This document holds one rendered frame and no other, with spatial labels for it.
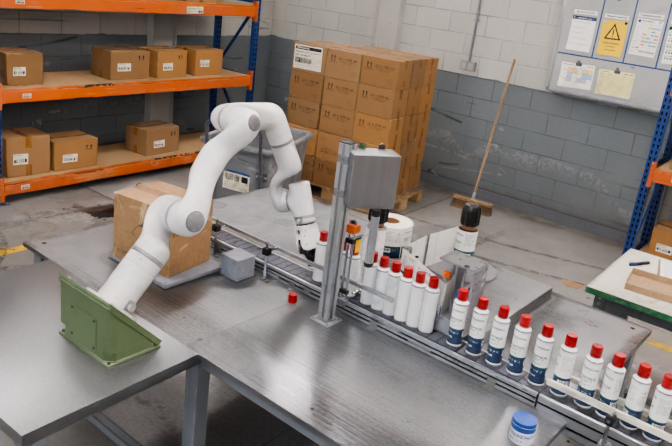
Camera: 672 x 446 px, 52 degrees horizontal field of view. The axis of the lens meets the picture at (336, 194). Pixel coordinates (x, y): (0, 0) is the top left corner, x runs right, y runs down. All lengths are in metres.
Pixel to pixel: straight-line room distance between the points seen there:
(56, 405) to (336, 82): 4.57
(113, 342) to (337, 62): 4.36
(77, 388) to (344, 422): 0.76
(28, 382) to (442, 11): 5.92
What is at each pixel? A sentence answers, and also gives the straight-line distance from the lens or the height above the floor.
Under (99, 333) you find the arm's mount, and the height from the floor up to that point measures 0.93.
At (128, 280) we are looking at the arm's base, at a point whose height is 1.03.
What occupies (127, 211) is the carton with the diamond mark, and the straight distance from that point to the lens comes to 2.80.
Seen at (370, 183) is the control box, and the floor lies 1.38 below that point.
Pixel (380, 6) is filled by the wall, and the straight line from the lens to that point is 7.68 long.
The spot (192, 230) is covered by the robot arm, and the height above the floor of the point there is 1.18.
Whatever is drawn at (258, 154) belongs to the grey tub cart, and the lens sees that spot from 4.83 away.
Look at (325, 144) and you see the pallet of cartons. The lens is 6.32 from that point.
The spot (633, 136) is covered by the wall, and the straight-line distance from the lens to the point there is 6.67.
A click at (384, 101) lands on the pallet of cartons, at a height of 1.04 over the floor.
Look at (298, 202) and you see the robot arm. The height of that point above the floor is 1.18.
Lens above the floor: 2.03
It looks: 18 degrees down
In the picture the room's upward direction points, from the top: 7 degrees clockwise
